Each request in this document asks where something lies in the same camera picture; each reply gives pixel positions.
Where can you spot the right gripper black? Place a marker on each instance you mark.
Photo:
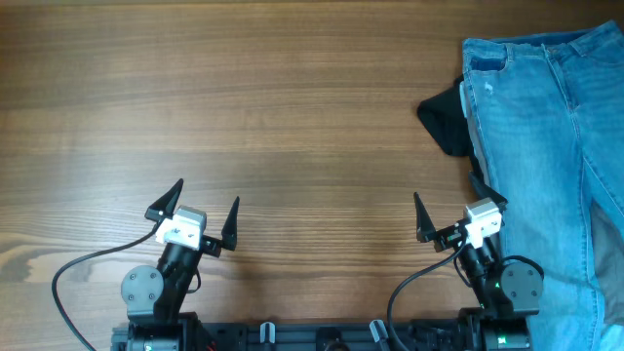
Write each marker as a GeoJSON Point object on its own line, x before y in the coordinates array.
{"type": "Point", "coordinates": [426, 230]}

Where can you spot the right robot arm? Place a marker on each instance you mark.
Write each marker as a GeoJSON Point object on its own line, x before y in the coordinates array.
{"type": "Point", "coordinates": [508, 288]}

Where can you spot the light blue denim jeans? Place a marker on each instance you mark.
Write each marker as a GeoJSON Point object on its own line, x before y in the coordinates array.
{"type": "Point", "coordinates": [545, 115]}

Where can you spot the black garment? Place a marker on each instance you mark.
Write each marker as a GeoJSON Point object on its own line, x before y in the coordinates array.
{"type": "Point", "coordinates": [443, 118]}

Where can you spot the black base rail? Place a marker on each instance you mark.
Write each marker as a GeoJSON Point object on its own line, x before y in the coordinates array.
{"type": "Point", "coordinates": [374, 335]}

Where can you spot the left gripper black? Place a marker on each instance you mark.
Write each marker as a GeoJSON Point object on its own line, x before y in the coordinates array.
{"type": "Point", "coordinates": [212, 246]}

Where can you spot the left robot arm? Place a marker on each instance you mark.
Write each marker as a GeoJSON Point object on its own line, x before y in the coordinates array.
{"type": "Point", "coordinates": [154, 294]}

